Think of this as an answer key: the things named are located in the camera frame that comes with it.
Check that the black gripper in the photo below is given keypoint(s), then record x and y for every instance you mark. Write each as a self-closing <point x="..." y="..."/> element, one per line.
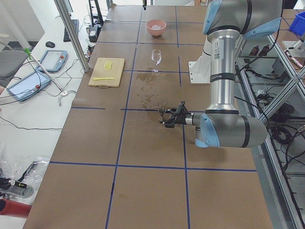
<point x="180" y="119"/>

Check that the steel jigger cup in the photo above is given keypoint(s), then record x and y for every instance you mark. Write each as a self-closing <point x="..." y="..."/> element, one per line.
<point x="161" y="111"/>

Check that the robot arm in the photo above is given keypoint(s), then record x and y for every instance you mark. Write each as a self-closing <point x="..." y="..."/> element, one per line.
<point x="221" y="125"/>

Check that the clear wine glass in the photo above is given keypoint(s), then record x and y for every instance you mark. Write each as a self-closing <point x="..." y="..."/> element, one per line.
<point x="156" y="57"/>

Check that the clear ice cubes pile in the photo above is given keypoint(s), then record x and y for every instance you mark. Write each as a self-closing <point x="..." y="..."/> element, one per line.
<point x="156" y="27"/>

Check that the yellow plastic knife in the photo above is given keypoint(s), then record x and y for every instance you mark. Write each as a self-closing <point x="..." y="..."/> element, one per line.
<point x="103" y="78"/>

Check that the bamboo cutting board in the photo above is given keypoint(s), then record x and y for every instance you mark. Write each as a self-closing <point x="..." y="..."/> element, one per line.
<point x="115" y="71"/>

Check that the pink bowl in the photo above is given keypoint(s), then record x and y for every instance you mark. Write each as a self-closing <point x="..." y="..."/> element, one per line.
<point x="156" y="33"/>

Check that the teach pendant far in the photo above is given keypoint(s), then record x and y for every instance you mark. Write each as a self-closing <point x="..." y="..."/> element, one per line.
<point x="54" y="60"/>

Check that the teach pendant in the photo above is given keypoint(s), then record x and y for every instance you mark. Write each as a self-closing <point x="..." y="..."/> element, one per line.
<point x="27" y="87"/>
<point x="54" y="60"/>

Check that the teach pendant near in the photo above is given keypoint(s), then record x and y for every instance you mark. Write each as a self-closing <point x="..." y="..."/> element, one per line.
<point x="27" y="87"/>

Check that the black computer mouse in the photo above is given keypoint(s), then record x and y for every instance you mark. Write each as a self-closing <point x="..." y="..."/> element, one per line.
<point x="50" y="44"/>

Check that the blue storage bin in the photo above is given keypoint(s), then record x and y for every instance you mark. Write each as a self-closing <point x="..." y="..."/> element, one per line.
<point x="298" y="25"/>

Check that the metal rod green clamp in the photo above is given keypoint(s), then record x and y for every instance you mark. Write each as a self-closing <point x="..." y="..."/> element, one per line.
<point x="27" y="51"/>

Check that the grey office chair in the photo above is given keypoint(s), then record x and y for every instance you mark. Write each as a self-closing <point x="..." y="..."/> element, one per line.
<point x="11" y="59"/>

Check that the red cylinder bottle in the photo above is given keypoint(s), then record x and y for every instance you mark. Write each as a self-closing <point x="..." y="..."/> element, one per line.
<point x="14" y="209"/>

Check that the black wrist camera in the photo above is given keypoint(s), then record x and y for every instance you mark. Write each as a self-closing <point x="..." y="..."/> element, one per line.
<point x="181" y="108"/>

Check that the aluminium frame post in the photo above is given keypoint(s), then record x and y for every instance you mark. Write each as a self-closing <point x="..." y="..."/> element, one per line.
<point x="63" y="11"/>

